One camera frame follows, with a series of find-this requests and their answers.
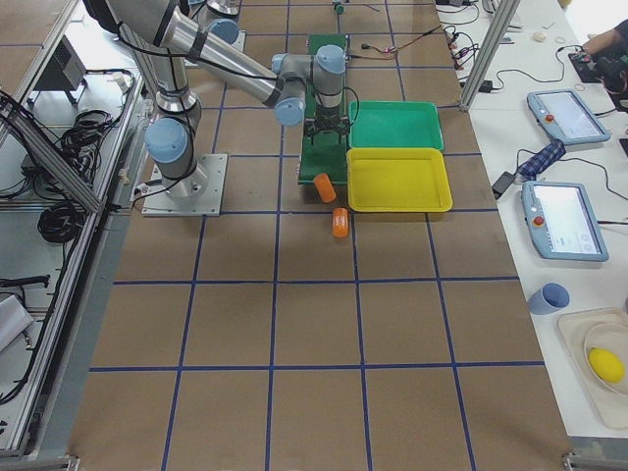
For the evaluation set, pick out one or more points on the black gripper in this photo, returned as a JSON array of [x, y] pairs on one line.
[[327, 116]]

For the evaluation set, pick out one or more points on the orange cylinder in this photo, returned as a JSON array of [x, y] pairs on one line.
[[340, 222], [325, 187]]

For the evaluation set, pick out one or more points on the green conveyor belt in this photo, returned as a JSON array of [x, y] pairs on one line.
[[325, 156]]

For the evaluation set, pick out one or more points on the green plastic tray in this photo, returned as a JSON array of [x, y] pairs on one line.
[[394, 124]]

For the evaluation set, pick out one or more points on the yellow plastic tray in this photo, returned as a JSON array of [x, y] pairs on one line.
[[384, 179]]

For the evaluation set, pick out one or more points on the black power adapter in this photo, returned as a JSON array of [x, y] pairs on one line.
[[502, 184]]

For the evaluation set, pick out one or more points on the blue checkered folded umbrella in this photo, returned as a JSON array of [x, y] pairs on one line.
[[540, 161]]

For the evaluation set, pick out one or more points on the far teach pendant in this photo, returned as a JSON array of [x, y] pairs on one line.
[[563, 115]]

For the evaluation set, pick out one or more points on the teach pendant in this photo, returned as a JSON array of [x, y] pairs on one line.
[[563, 115], [561, 222]]

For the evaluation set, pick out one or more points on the near teach pendant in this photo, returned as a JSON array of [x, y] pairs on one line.
[[561, 222]]

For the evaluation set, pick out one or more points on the grey electronics box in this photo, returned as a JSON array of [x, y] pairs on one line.
[[65, 72]]

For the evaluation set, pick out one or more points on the blue plastic cup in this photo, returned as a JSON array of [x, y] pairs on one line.
[[548, 299]]

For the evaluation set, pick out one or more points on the beige tray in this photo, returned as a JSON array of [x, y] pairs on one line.
[[611, 407]]

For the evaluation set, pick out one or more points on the white bowl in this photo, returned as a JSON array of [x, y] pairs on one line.
[[605, 348]]

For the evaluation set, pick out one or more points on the yellow lemon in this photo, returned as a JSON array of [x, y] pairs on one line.
[[606, 365]]

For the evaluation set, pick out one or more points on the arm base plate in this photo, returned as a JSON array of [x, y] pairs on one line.
[[200, 194]]

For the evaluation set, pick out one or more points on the aluminium frame post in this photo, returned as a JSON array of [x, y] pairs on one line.
[[497, 28]]

